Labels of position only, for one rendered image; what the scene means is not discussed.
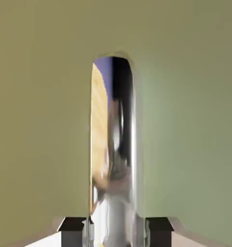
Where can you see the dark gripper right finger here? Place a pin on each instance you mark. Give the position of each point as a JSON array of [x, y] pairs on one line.
[[159, 228]]

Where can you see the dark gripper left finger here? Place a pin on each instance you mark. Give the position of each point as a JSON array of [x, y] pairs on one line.
[[72, 228]]

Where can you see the olive green drawer front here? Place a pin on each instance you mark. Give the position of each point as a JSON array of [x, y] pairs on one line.
[[30, 96]]

